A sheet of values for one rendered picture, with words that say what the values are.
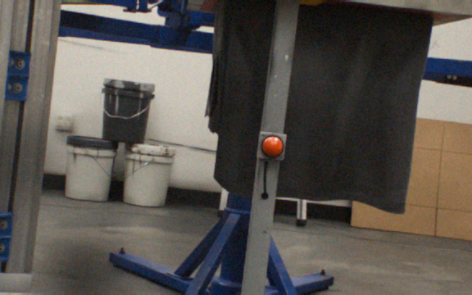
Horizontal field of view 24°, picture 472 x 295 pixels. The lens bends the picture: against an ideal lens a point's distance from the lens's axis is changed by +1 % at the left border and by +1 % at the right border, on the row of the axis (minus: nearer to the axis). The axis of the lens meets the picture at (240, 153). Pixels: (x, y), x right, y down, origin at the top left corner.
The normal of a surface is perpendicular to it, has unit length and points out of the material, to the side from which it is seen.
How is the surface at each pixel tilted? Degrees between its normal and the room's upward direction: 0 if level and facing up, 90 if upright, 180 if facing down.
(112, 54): 90
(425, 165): 78
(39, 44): 90
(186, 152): 90
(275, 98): 90
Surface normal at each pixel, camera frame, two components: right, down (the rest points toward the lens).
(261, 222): 0.09, 0.08
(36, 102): 0.30, 0.09
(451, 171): 0.10, -0.15
